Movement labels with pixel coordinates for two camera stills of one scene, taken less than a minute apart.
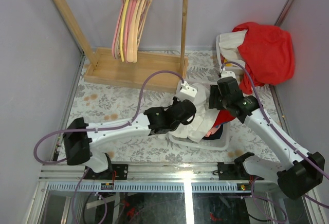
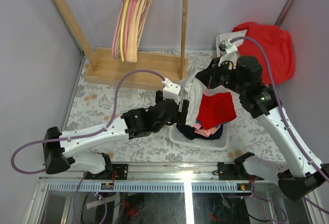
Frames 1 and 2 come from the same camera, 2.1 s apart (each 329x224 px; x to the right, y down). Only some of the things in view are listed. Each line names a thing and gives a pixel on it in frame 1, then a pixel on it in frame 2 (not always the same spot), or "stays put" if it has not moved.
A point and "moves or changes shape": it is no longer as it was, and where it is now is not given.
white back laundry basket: (227, 50) stays put
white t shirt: (197, 129) moves or changes shape
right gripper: (214, 93) → (207, 77)
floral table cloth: (242, 141) stays put
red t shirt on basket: (268, 53) stays put
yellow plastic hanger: (123, 29) stays put
